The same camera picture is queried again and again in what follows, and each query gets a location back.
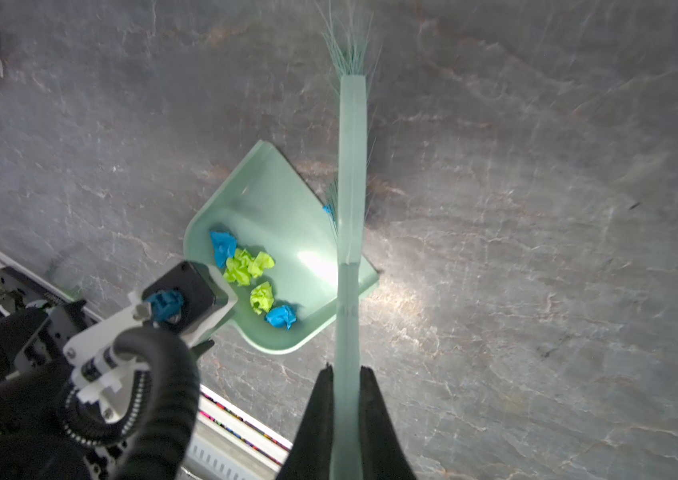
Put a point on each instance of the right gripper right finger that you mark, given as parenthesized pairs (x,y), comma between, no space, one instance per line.
(381,453)

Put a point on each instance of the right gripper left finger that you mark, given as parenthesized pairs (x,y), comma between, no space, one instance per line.
(310,455)

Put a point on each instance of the paper scrap cluster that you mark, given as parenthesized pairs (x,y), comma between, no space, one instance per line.
(252,279)

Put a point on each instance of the green plastic dustpan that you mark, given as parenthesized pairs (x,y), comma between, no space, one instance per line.
(267,207)

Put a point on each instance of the green hand brush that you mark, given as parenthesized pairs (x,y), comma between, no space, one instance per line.
(347,37)

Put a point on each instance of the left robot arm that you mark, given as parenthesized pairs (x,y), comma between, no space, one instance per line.
(46,434)

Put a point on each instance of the aluminium front rail frame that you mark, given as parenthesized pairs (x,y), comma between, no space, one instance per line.
(227,442)

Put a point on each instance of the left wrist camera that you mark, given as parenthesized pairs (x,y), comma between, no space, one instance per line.
(188,301)

